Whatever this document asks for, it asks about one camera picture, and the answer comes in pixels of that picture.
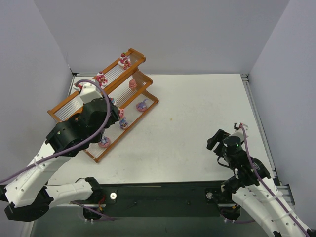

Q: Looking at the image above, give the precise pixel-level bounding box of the orange three-tier acrylic shelf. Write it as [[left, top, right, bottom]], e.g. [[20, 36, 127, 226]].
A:
[[46, 48, 158, 162]]

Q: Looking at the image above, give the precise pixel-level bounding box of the strawberry bear donut toy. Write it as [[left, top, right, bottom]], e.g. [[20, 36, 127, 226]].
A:
[[119, 108, 124, 119]]

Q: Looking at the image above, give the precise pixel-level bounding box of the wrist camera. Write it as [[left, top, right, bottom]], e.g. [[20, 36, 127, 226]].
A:
[[73, 82, 102, 104], [231, 122, 249, 145]]

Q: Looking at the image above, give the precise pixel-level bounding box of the purple bunny sitting donut toy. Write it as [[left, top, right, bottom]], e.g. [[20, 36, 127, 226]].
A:
[[98, 136, 111, 148]]

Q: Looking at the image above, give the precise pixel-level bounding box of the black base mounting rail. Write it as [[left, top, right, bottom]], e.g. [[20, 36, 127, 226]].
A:
[[71, 181, 250, 218]]

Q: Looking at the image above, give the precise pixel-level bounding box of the pink bear cake toy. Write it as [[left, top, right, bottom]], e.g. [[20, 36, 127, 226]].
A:
[[95, 71, 108, 89]]

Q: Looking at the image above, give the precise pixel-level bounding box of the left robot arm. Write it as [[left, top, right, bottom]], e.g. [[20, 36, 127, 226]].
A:
[[0, 96, 119, 222]]

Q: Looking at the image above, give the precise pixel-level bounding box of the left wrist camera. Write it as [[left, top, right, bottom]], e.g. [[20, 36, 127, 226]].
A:
[[73, 82, 102, 104]]

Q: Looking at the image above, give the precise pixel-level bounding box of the red strawberry cake toy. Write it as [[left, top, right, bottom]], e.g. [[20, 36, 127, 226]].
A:
[[118, 53, 131, 70]]

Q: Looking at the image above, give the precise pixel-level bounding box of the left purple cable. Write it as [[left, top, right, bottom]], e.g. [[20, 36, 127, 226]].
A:
[[0, 79, 111, 185]]

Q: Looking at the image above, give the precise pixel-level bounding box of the pink ice cream toy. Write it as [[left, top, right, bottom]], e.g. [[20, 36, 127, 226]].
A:
[[129, 79, 137, 91]]

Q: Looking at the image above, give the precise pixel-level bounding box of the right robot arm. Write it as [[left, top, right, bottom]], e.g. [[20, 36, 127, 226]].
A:
[[207, 123, 316, 237]]

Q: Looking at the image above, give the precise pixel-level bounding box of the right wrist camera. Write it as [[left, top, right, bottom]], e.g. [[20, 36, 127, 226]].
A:
[[231, 122, 249, 145]]

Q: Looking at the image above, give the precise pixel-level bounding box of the small purple bunny toy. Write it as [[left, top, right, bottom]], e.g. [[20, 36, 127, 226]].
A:
[[119, 117, 128, 130]]

